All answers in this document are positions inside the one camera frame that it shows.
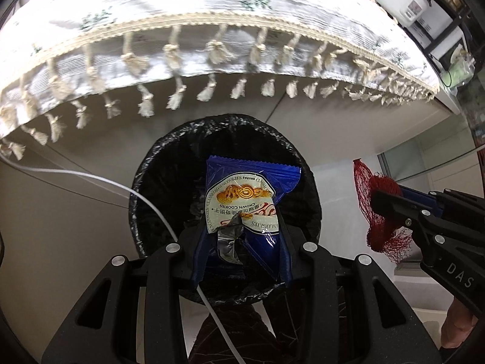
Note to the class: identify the pale green plastic bag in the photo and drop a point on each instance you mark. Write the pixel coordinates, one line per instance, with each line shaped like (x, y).
(460, 70)

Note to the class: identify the dark patterned cloth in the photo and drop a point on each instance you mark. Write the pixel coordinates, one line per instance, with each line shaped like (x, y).
(242, 333)

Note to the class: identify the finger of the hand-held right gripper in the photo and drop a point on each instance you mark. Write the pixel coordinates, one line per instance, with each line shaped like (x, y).
(398, 206)
(420, 199)

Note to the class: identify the white floral tablecloth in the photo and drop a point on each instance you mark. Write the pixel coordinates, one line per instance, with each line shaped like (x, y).
(189, 3)

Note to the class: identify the red mesh net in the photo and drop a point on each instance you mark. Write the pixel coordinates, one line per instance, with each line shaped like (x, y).
(363, 182)

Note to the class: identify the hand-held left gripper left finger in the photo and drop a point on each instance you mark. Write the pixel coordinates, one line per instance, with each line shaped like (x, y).
(172, 269)

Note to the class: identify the person's right hand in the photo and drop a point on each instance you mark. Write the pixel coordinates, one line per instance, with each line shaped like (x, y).
(456, 320)

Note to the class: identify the blue cookie wrapper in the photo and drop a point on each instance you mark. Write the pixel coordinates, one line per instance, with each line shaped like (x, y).
(242, 174)

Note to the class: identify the black metal rack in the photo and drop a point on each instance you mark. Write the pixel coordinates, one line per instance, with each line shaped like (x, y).
(460, 19)

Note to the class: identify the black lined waste bin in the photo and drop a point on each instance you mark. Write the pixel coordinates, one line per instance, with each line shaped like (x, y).
(166, 167)

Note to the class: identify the white microwave oven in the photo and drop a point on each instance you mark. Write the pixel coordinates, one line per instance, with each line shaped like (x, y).
(430, 32)

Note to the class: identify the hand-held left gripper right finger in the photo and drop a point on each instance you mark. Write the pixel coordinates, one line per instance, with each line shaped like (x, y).
(314, 273)

